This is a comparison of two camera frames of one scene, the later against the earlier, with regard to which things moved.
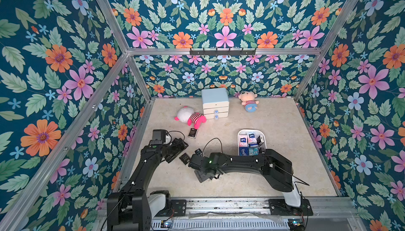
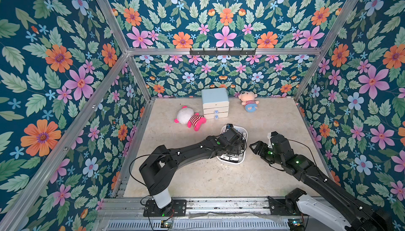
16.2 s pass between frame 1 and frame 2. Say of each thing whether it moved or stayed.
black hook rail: stayed
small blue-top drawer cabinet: stayed
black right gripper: moved
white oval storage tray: moved
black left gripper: moved
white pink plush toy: stayed
